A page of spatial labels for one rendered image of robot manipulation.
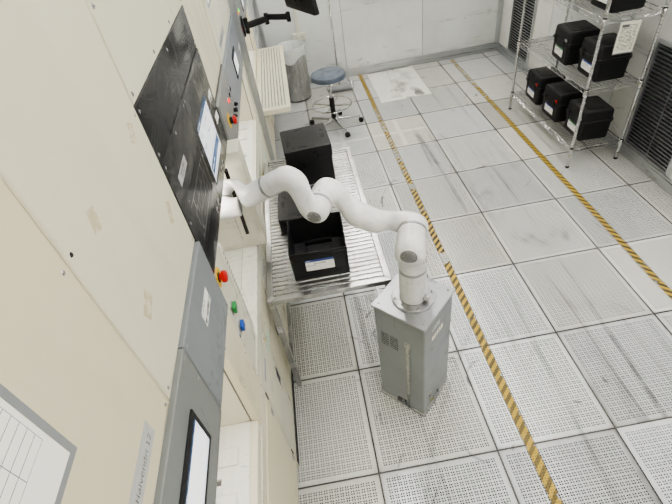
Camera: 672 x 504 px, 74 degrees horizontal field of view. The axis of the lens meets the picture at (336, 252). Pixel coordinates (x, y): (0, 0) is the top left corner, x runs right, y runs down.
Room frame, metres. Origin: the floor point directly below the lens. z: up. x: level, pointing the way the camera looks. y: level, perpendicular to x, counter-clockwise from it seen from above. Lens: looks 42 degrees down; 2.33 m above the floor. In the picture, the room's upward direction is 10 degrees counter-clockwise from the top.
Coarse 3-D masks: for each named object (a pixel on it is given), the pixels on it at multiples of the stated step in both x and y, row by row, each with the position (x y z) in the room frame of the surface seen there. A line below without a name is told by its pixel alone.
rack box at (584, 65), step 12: (612, 36) 3.36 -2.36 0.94; (588, 48) 3.35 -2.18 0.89; (600, 48) 3.22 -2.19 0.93; (612, 48) 3.19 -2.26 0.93; (588, 60) 3.32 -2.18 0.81; (600, 60) 3.18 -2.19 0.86; (612, 60) 3.17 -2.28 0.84; (624, 60) 3.18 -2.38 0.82; (588, 72) 3.28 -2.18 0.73; (600, 72) 3.19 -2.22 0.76; (612, 72) 3.19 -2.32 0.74; (624, 72) 3.19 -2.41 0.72
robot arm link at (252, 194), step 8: (224, 184) 1.63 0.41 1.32; (232, 184) 1.59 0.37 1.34; (240, 184) 1.59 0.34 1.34; (248, 184) 1.55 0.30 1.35; (256, 184) 1.50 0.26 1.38; (224, 192) 1.63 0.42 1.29; (240, 192) 1.54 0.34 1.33; (248, 192) 1.51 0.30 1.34; (256, 192) 1.49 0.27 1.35; (240, 200) 1.52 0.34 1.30; (248, 200) 1.50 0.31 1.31; (256, 200) 1.49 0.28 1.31; (264, 200) 1.50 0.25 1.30
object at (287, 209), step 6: (312, 186) 2.19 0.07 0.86; (282, 192) 2.19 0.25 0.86; (282, 198) 2.13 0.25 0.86; (288, 198) 2.11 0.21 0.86; (282, 204) 2.07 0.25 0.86; (288, 204) 2.06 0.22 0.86; (294, 204) 2.05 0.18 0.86; (282, 210) 2.01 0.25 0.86; (288, 210) 2.00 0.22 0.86; (294, 210) 1.99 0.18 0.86; (282, 216) 1.96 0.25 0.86; (288, 216) 1.95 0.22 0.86; (294, 216) 1.94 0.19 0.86; (300, 216) 1.93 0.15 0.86; (282, 222) 1.92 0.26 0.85; (282, 228) 1.92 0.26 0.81; (282, 234) 1.92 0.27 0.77
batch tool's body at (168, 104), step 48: (192, 48) 1.78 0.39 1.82; (144, 96) 1.08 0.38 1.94; (192, 96) 1.52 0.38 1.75; (192, 144) 1.30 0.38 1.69; (240, 144) 1.86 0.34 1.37; (240, 240) 1.74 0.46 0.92; (240, 288) 1.46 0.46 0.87; (288, 336) 1.77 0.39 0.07; (288, 384) 1.36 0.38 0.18; (288, 432) 1.04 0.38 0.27
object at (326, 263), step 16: (288, 224) 1.81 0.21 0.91; (304, 224) 1.82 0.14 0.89; (320, 224) 1.82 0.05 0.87; (336, 224) 1.82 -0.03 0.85; (288, 240) 1.67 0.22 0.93; (304, 240) 1.82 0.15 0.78; (320, 240) 1.79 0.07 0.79; (336, 240) 1.79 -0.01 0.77; (304, 256) 1.55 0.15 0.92; (320, 256) 1.55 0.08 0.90; (336, 256) 1.55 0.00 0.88; (304, 272) 1.55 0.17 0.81; (320, 272) 1.55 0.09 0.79; (336, 272) 1.55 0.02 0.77
